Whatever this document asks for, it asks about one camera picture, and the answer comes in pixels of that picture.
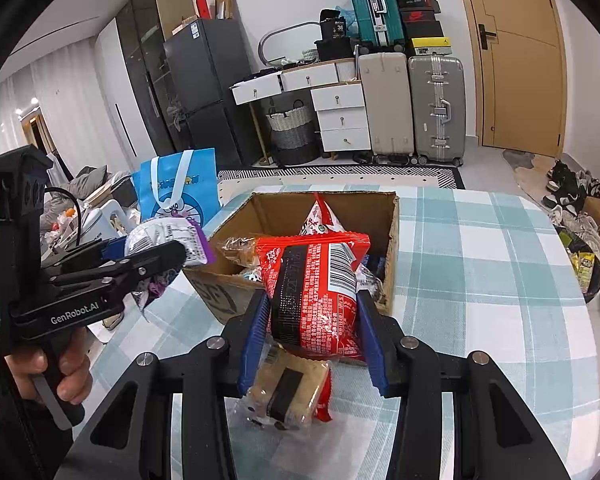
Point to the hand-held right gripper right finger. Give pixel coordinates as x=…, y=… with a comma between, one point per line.
x=375, y=345

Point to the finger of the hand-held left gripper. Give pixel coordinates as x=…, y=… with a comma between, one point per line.
x=160, y=257
x=115, y=247

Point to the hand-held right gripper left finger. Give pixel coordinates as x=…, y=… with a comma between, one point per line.
x=252, y=340

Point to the silver and purple snack packet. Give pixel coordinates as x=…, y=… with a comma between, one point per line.
x=180, y=237

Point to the layered cake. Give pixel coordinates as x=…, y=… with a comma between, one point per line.
x=285, y=380

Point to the red and white snack packet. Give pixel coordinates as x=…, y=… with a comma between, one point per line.
x=315, y=305

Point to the bread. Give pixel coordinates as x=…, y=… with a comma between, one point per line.
x=237, y=250

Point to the brown cardboard box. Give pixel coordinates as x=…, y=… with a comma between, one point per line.
x=280, y=210

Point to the red triangular snack packet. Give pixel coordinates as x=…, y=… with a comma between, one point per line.
x=320, y=220

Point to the person's left forearm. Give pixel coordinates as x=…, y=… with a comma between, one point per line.
x=0, y=435

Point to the person's left hand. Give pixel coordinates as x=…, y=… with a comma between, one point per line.
x=75, y=365

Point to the white electric kettle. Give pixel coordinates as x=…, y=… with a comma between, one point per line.
x=92, y=222

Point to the silver printed snack packet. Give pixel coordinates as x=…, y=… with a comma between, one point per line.
x=375, y=285

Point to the grey cushion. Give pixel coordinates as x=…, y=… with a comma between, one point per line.
x=92, y=180

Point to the blue cartoon tote bag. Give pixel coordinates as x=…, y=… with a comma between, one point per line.
x=200, y=195

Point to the checked teal tablecloth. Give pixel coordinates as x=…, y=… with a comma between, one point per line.
x=480, y=270

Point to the white curtain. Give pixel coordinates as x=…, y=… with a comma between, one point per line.
x=70, y=110

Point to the black and white patterned rug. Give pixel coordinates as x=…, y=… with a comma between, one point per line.
x=340, y=176

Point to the dark grey refrigerator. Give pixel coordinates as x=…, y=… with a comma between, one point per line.
x=205, y=85

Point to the woven laundry basket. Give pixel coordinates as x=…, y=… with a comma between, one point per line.
x=291, y=135

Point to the dark glass cabinet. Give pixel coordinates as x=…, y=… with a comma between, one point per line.
x=140, y=60

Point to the black waste bag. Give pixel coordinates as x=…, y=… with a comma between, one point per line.
x=582, y=265

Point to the grey and brown door mat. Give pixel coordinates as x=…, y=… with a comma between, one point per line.
x=527, y=170

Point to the flat cardboard carton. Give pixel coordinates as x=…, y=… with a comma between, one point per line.
x=185, y=25

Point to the white dressing table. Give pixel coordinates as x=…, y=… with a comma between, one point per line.
x=340, y=100

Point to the beige suitcase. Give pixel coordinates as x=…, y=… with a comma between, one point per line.
x=386, y=105

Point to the silver suitcase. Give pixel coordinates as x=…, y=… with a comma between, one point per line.
x=437, y=110

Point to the scattered sneakers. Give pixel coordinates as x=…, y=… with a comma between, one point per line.
x=570, y=195

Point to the oval mirror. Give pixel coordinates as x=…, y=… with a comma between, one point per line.
x=290, y=42

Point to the small white basket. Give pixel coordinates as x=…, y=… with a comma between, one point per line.
x=308, y=54

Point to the red gift bag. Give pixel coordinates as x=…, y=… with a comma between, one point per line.
x=202, y=5

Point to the small brown carton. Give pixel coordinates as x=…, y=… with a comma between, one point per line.
x=597, y=212

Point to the tall cardboard carton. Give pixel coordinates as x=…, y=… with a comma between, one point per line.
x=223, y=2

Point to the black storage box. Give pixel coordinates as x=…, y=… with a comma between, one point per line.
x=334, y=49

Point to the yellow and black shoe box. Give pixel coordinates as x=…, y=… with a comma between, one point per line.
x=430, y=46

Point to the blue plastic bag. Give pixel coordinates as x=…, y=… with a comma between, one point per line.
x=352, y=17

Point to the wooden door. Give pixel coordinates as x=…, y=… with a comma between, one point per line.
x=525, y=60

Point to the teal suitcase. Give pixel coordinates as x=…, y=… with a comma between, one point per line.
x=365, y=5

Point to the black shoe box red logo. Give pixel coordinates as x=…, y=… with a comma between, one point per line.
x=420, y=16

